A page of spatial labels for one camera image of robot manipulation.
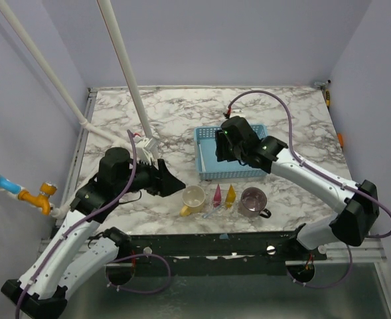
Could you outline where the toy faucet blue orange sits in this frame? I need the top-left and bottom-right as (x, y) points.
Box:
(0, 174), (57, 215)

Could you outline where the yellow mug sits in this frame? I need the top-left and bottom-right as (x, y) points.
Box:
(180, 185), (206, 217)

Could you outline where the orange clamp on wall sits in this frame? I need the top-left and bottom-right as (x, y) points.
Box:
(337, 133), (344, 148)

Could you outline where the light blue toothbrush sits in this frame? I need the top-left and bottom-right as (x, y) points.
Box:
(202, 205), (226, 219)

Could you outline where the yellow tool at corner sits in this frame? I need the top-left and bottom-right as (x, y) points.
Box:
(325, 90), (331, 108)

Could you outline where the purple mug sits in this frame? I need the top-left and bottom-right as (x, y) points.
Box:
(238, 187), (272, 219)

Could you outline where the yellow toothpaste tube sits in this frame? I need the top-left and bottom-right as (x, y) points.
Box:
(224, 185), (236, 209)

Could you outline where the blue plastic basket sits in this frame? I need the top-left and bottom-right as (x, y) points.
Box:
(194, 126), (266, 180)

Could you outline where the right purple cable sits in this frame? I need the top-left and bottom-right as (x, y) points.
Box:
(224, 89), (391, 289)

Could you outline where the purple cable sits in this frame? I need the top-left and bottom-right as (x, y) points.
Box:
(224, 89), (391, 289)
(14, 129), (173, 319)

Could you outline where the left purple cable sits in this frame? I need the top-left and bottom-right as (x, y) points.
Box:
(14, 129), (173, 319)

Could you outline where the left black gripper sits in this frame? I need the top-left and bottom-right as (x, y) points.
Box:
(116, 156), (187, 197)

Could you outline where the white pvc pipe frame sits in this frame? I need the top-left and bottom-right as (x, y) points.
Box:
(0, 0), (163, 165)

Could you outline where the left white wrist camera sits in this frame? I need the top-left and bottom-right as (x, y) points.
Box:
(135, 136), (158, 165)

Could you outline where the black mounting rail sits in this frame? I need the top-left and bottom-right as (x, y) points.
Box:
(100, 227), (326, 276)

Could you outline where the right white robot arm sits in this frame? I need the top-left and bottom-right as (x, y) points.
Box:
(215, 116), (379, 261)

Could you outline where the white stick in basket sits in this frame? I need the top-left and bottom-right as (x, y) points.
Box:
(197, 143), (206, 172)

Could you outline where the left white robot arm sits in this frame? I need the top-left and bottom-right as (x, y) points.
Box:
(1, 148), (185, 318)

